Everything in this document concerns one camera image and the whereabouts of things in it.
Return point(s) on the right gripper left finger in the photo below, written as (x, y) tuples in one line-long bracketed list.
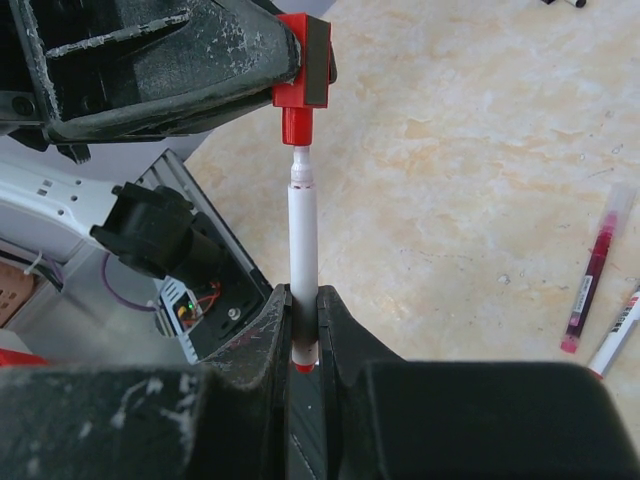
[(226, 418)]

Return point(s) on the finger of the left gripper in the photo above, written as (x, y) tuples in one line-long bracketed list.
[(79, 73)]

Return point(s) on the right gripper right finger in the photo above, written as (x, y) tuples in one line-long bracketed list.
[(391, 418)]

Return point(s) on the dark red pen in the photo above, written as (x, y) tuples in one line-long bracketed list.
[(588, 286)]

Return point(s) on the white pen red tip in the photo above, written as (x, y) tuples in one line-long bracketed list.
[(616, 337)]

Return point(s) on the white pen red end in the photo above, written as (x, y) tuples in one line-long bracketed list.
[(303, 259)]

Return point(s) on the clear plastic pen cap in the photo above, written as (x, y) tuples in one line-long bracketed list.
[(619, 203)]

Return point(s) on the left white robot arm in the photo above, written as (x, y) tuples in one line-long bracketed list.
[(150, 231)]

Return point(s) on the black capped marker pen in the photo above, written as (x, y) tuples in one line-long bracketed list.
[(574, 3)]

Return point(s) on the pink plastic basket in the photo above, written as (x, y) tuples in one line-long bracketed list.
[(16, 288)]

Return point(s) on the red plastic bin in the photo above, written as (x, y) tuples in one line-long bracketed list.
[(11, 358)]

